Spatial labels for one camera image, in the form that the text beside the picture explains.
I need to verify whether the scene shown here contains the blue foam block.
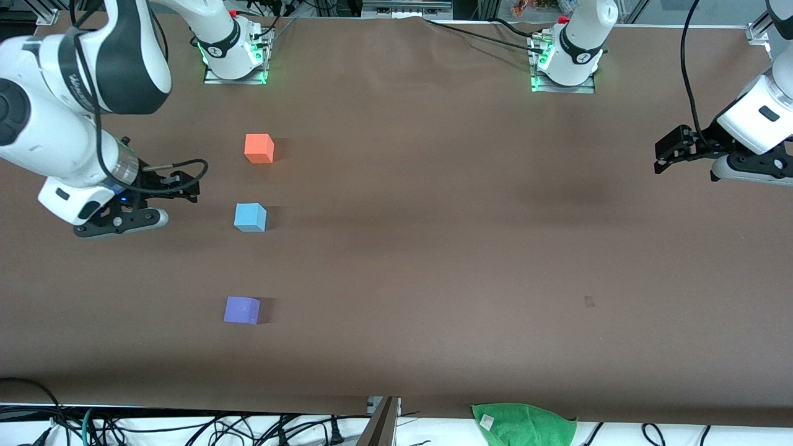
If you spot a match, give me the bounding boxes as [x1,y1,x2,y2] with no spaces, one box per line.
[234,203,268,233]

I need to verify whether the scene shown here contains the orange foam block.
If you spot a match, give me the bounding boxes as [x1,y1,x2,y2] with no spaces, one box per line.
[244,133,275,164]

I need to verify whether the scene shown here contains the purple foam block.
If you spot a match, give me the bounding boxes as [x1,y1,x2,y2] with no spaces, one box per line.
[223,295,261,325]

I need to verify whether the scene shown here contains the brown table cover sheet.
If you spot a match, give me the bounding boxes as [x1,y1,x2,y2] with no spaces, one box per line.
[0,11,793,428]

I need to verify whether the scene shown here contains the green cloth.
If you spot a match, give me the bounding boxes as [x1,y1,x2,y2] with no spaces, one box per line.
[471,403,578,446]

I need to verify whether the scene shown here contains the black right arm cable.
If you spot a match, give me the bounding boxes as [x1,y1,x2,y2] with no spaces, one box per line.
[68,0,209,198]

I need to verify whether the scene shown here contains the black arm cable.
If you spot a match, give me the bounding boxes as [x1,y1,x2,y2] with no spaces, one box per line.
[680,0,710,140]
[68,0,209,198]

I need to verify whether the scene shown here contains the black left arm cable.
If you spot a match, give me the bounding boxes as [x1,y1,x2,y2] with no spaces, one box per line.
[680,0,710,140]

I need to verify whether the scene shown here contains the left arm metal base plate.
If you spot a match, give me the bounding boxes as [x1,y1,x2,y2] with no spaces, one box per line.
[530,34,597,94]

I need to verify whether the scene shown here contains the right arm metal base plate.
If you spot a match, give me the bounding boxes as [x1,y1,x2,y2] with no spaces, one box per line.
[203,28,269,85]

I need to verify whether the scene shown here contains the short black table cable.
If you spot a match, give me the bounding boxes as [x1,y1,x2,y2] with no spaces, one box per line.
[489,17,541,39]

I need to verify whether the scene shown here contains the long black table cable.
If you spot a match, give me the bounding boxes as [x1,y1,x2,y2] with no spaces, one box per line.
[424,19,547,55]

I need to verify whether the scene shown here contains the thick black looping cable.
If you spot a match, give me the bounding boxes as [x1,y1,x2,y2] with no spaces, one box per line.
[0,377,66,446]

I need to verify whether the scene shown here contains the teal cable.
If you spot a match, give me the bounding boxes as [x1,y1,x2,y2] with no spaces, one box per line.
[82,406,101,446]

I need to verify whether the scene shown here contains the silver metal rail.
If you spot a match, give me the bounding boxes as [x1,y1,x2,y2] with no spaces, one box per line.
[362,0,453,20]

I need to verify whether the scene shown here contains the grey metal post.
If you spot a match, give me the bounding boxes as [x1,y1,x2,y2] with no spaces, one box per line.
[356,396,401,446]

